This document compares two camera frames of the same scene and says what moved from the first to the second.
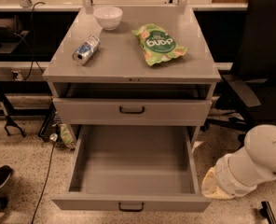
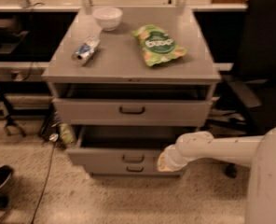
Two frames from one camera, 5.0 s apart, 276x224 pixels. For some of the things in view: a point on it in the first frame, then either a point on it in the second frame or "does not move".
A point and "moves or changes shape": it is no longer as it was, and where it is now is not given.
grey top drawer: x=131 y=111 does not move
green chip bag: x=158 y=45 does not move
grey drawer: x=134 y=168 moves or changes shape
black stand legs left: x=8 y=121 does not move
